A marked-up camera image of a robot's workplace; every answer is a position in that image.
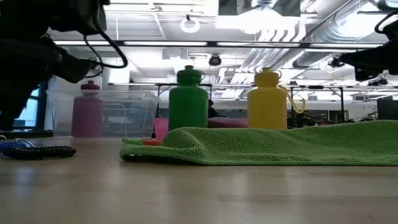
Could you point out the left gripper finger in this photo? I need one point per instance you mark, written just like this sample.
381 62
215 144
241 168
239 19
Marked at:
9 109

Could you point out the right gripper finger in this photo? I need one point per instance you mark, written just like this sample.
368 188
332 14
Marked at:
351 59

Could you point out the blue coil wristband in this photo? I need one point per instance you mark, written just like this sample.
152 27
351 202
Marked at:
12 145

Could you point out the black coil wristband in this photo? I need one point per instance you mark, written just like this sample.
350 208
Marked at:
40 152

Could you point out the magenta sports bottle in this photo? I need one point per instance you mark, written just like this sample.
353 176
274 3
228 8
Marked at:
87 115

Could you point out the yellow sports bottle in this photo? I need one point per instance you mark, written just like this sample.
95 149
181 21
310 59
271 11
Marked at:
267 105

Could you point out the lime green microfibre cloth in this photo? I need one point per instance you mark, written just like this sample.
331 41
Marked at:
264 146

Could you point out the orange coil wristband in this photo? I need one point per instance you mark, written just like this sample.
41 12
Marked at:
151 142

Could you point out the green sports bottle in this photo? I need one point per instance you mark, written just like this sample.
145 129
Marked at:
188 102

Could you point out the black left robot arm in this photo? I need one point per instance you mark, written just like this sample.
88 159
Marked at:
46 15

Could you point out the black ceiling spotlight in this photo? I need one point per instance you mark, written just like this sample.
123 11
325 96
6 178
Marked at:
335 62

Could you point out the white LED light strip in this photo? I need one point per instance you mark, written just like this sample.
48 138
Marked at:
71 43
164 43
342 45
258 44

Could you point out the large window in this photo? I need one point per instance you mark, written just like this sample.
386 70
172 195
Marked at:
29 112

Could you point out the black monitor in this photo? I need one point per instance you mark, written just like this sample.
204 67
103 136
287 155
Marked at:
387 109

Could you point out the large clear plastic bin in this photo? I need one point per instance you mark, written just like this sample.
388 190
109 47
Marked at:
124 115

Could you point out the pink plastic tray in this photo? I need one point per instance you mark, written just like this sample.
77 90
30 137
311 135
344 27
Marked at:
161 127

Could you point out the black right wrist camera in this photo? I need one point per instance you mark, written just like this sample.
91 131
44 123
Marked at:
391 31

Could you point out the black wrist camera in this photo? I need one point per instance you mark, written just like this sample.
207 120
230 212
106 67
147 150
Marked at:
391 31
76 68

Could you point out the black background workbench frame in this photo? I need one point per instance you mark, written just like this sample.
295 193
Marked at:
342 102

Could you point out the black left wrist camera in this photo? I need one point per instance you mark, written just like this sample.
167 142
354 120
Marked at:
76 68

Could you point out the black overhead camera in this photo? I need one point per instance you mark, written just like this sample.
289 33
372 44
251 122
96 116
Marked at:
215 60

